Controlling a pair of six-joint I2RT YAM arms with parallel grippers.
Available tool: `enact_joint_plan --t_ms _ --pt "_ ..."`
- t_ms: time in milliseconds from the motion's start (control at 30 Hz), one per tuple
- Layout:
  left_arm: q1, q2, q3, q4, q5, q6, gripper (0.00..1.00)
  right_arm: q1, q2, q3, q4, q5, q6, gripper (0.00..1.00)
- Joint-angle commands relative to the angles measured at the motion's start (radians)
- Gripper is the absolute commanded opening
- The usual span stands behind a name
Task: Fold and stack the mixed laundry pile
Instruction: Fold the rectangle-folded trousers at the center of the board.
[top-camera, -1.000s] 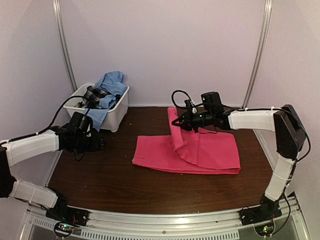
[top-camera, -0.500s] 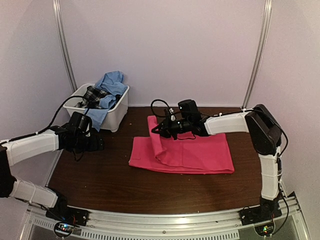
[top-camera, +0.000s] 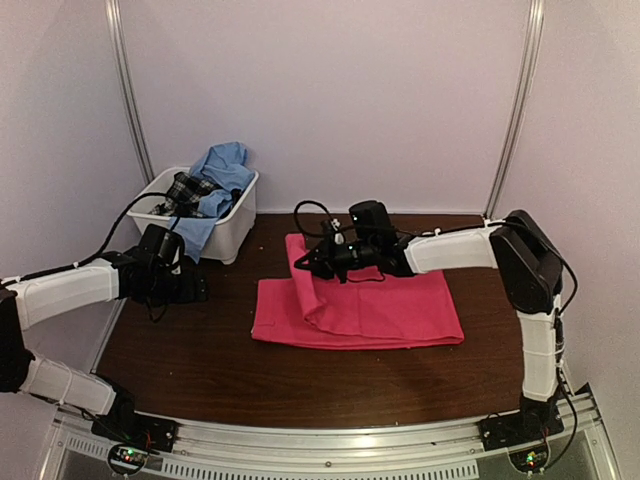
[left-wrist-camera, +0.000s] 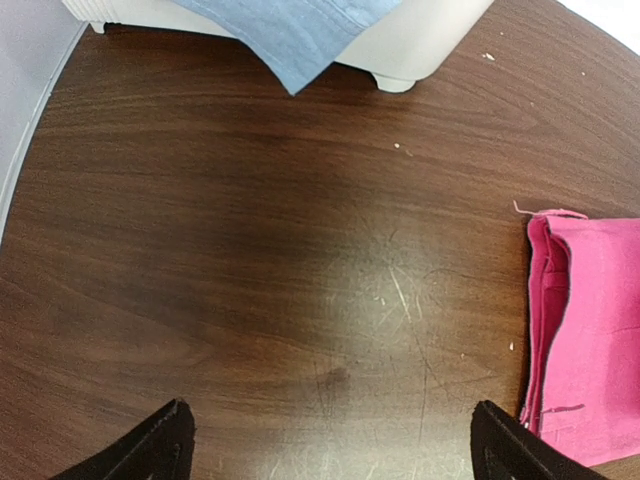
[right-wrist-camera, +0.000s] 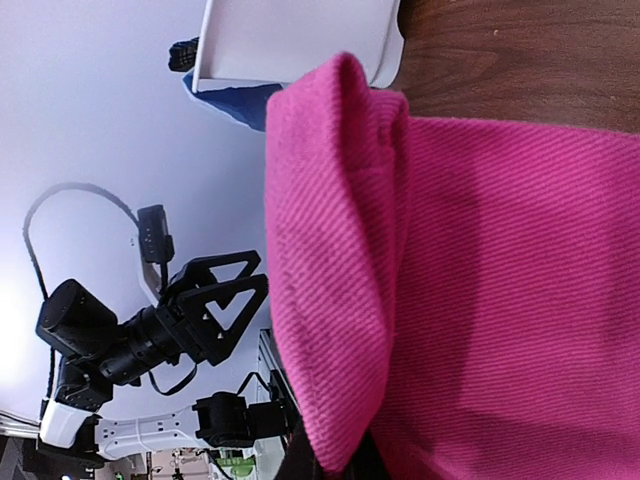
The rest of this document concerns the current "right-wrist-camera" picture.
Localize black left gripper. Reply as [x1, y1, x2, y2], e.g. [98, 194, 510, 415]
[98, 250, 268, 385]

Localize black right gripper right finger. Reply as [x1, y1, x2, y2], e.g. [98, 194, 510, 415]
[347, 432, 388, 480]

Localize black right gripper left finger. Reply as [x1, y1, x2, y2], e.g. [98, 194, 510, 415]
[282, 422, 320, 480]

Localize pink trousers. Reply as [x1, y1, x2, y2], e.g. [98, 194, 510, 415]
[265, 54, 639, 479]

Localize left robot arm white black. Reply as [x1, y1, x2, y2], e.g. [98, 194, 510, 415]
[36, 250, 300, 466]

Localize white plastic laundry bin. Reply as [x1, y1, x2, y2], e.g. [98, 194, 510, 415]
[191, 0, 404, 92]

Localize light blue shirt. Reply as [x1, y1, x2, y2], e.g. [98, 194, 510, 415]
[182, 72, 284, 133]

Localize black white plaid garment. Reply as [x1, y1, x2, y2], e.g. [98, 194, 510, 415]
[168, 37, 199, 73]

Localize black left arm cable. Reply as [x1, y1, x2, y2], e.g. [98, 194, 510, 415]
[22, 182, 141, 301]

